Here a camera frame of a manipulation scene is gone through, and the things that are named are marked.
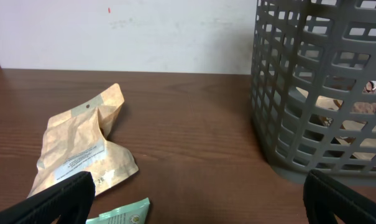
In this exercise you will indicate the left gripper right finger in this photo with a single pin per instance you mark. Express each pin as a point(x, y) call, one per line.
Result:
point(327, 200)

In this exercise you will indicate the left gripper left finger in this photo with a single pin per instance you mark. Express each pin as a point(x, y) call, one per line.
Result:
point(68, 201)

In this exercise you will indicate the beige paper pouch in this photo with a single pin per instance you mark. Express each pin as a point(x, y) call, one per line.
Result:
point(76, 140)

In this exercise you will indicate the teal snack packet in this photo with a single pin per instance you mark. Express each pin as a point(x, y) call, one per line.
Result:
point(134, 213)

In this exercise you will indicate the brown Panners snack bag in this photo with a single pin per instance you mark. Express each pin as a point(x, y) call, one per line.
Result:
point(350, 125)

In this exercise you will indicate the brown white snack bag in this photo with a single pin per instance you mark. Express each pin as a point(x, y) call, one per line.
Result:
point(370, 87)

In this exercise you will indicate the grey plastic basket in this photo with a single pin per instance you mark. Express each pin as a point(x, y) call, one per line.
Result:
point(303, 50)

